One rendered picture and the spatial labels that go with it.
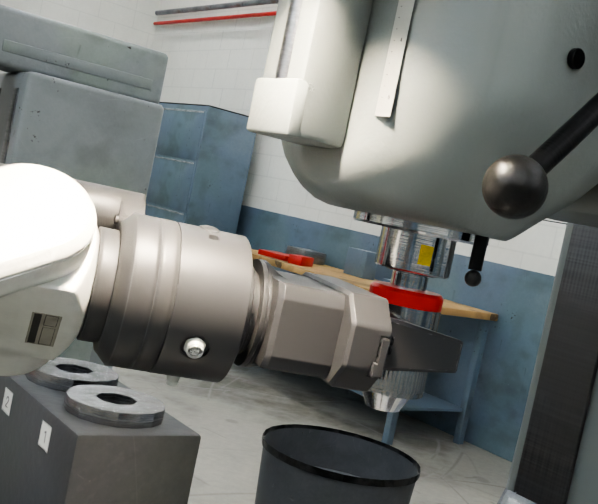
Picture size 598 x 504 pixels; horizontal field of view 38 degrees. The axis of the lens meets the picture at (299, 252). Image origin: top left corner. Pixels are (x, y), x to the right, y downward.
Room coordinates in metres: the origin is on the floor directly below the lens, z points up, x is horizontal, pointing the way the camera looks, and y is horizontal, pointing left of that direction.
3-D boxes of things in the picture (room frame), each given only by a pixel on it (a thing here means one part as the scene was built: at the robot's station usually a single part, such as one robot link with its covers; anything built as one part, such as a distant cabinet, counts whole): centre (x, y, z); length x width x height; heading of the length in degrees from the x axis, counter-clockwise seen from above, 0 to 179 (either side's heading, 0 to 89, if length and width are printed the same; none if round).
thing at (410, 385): (0.55, -0.07, 1.23); 0.05 x 0.05 x 0.06
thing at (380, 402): (0.55, -0.07, 1.20); 0.03 x 0.03 x 0.01
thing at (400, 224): (0.55, -0.07, 1.31); 0.09 x 0.09 x 0.01
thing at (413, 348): (0.52, -0.08, 1.24); 0.06 x 0.02 x 0.03; 108
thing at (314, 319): (0.52, 0.02, 1.23); 0.13 x 0.12 x 0.10; 18
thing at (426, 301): (0.55, -0.07, 1.26); 0.05 x 0.05 x 0.01
